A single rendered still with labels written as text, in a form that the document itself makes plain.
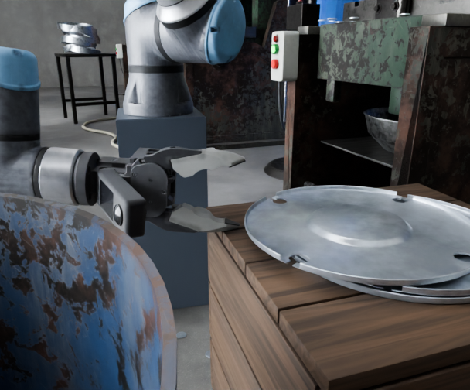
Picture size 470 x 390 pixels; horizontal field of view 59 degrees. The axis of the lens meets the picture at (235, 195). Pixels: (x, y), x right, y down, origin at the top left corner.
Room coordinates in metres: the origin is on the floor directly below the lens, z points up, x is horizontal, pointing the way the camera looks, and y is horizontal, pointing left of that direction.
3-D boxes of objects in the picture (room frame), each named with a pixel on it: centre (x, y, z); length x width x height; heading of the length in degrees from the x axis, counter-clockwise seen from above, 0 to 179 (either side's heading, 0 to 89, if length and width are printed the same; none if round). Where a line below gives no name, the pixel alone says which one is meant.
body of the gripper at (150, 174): (0.54, 0.14, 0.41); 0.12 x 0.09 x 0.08; 90
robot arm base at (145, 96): (0.93, 0.17, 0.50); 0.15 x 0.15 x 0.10
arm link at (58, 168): (0.53, 0.22, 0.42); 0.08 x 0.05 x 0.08; 0
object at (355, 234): (0.49, -0.16, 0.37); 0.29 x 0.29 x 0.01
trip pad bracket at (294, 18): (1.37, -0.21, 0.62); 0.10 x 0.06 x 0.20; 21
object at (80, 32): (3.70, 1.27, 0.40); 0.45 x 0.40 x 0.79; 33
